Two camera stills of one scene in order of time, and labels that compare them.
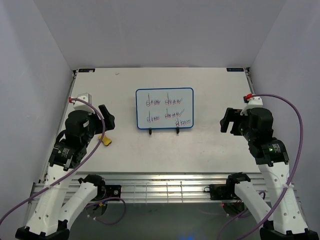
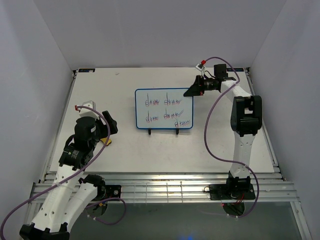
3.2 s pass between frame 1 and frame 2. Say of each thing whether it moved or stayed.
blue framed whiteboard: stayed
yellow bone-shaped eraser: stayed
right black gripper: moved
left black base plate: stayed
